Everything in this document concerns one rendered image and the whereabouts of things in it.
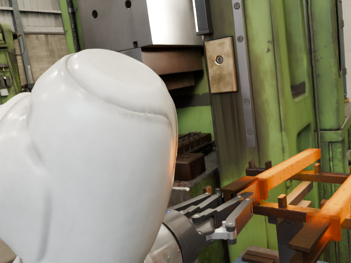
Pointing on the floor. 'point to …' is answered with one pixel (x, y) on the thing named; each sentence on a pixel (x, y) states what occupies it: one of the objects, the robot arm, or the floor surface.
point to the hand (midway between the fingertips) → (241, 194)
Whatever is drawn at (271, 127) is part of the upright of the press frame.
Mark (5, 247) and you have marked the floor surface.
